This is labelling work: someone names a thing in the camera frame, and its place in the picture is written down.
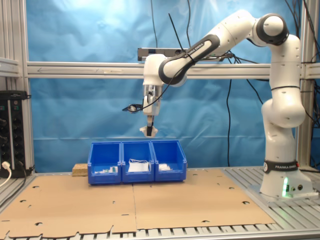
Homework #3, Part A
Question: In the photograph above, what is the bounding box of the crinkled clear bag packet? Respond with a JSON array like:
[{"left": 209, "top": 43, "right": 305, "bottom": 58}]
[{"left": 158, "top": 162, "right": 176, "bottom": 173}]

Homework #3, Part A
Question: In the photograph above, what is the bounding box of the blue bin with clear packets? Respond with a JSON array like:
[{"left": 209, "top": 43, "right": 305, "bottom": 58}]
[{"left": 151, "top": 140, "right": 188, "bottom": 183}]

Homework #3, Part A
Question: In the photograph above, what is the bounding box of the chipboard wood panel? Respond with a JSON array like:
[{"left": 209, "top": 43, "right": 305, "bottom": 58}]
[{"left": 72, "top": 163, "right": 90, "bottom": 177}]

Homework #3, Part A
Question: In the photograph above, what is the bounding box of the black hanging cable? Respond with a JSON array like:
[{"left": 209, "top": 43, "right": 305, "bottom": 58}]
[
  {"left": 225, "top": 52, "right": 235, "bottom": 168},
  {"left": 186, "top": 0, "right": 192, "bottom": 50},
  {"left": 246, "top": 78, "right": 266, "bottom": 105},
  {"left": 149, "top": 0, "right": 159, "bottom": 49}
]

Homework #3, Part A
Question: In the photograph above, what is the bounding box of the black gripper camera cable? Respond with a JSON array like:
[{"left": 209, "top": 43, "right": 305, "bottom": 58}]
[{"left": 138, "top": 51, "right": 236, "bottom": 111}]

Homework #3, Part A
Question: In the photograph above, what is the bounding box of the aluminium frame post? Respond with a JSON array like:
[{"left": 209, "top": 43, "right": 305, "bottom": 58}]
[
  {"left": 0, "top": 0, "right": 35, "bottom": 176},
  {"left": 297, "top": 0, "right": 318, "bottom": 169}
]

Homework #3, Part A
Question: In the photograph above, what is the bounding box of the white printed packet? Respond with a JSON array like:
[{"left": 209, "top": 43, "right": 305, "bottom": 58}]
[{"left": 139, "top": 125, "right": 159, "bottom": 138}]

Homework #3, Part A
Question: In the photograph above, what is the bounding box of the blue bin with face masks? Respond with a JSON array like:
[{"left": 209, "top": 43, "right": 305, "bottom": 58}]
[{"left": 121, "top": 140, "right": 155, "bottom": 183}]

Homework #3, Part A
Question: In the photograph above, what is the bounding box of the black power distribution unit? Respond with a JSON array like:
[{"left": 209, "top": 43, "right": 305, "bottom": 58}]
[{"left": 0, "top": 90, "right": 29, "bottom": 179}]

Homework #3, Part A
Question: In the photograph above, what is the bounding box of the blue bin with green packets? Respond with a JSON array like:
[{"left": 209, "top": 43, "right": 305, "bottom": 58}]
[{"left": 87, "top": 141, "right": 123, "bottom": 186}]

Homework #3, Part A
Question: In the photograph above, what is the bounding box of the light face mask stack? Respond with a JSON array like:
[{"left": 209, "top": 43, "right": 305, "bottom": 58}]
[{"left": 127, "top": 158, "right": 152, "bottom": 173}]

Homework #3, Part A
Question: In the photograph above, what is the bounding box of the aluminium cross beam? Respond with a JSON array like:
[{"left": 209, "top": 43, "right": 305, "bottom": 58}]
[{"left": 26, "top": 61, "right": 273, "bottom": 80}]

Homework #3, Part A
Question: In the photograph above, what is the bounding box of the white plug with cable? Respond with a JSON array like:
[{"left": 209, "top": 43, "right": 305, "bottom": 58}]
[{"left": 0, "top": 161, "right": 13, "bottom": 188}]

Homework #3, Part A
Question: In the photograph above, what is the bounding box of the brown cardboard sheet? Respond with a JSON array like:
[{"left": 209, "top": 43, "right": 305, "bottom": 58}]
[
  {"left": 0, "top": 172, "right": 138, "bottom": 239},
  {"left": 132, "top": 168, "right": 276, "bottom": 230}
]

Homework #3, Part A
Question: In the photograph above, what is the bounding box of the black plug with cable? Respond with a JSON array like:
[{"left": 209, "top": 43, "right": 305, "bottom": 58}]
[{"left": 14, "top": 159, "right": 29, "bottom": 192}]

